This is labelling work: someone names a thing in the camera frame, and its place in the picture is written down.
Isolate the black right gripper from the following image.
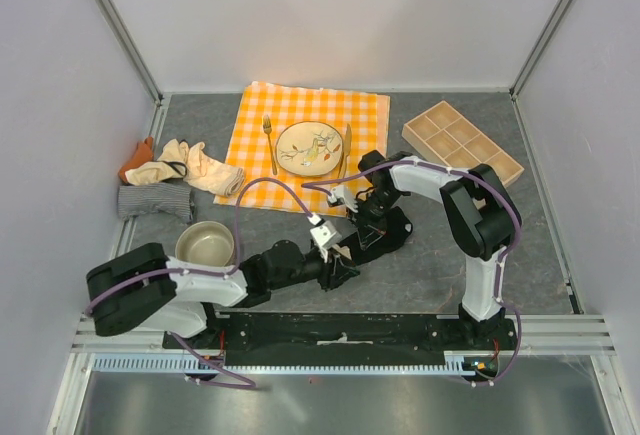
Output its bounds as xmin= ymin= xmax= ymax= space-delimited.
xmin=346 ymin=188 xmax=403 ymax=249

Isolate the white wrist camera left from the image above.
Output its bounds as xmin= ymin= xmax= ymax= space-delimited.
xmin=307 ymin=213 xmax=342 ymax=263

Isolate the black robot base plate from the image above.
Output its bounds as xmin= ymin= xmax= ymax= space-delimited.
xmin=186 ymin=312 xmax=518 ymax=368

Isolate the orange cloth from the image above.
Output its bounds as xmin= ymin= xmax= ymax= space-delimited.
xmin=118 ymin=136 xmax=154 ymax=184

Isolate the grey striped garment pile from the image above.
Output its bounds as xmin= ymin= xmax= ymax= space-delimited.
xmin=117 ymin=183 xmax=194 ymax=224

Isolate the white cable duct strip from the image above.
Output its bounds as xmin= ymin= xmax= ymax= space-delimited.
xmin=93 ymin=353 xmax=497 ymax=376

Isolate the orange checkered tablecloth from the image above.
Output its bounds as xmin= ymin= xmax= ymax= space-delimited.
xmin=226 ymin=81 xmax=390 ymax=217

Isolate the left aluminium frame post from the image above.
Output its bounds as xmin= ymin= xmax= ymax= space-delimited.
xmin=68 ymin=0 xmax=166 ymax=106

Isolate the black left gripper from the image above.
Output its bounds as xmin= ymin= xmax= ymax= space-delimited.
xmin=270 ymin=246 xmax=360 ymax=292

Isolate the wooden compartment tray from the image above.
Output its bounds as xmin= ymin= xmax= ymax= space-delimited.
xmin=402 ymin=101 xmax=524 ymax=187

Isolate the beige ceramic bowl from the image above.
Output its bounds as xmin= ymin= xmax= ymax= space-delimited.
xmin=175 ymin=221 xmax=235 ymax=267

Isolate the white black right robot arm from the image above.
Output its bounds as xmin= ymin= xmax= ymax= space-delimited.
xmin=347 ymin=151 xmax=522 ymax=349

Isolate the gold fork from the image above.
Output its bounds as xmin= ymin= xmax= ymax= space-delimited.
xmin=262 ymin=115 xmax=278 ymax=175

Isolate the black cream garment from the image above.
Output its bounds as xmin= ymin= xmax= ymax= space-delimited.
xmin=338 ymin=206 xmax=413 ymax=266

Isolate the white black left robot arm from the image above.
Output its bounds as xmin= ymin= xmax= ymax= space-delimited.
xmin=86 ymin=240 xmax=359 ymax=348

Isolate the gold table knife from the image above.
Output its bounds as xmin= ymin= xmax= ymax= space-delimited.
xmin=338 ymin=124 xmax=352 ymax=178

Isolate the cream cloth garment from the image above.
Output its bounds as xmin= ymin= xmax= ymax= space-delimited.
xmin=121 ymin=139 xmax=245 ymax=197

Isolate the grey aluminium frame post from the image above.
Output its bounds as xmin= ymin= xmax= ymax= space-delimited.
xmin=508 ymin=0 xmax=601 ymax=101

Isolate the bird pattern ceramic plate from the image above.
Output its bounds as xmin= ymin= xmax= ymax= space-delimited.
xmin=275 ymin=121 xmax=343 ymax=177

